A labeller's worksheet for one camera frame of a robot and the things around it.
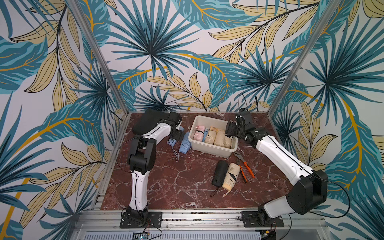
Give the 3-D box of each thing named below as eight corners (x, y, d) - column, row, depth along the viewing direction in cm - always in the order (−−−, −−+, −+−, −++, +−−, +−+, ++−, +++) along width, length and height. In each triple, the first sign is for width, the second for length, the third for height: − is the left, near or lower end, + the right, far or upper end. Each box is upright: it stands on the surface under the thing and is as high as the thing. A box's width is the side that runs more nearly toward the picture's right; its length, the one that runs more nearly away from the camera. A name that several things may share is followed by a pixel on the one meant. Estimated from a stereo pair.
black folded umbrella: (208, 195, 83) (208, 193, 81) (217, 161, 96) (218, 158, 93) (219, 199, 82) (220, 198, 79) (228, 164, 95) (229, 162, 92)
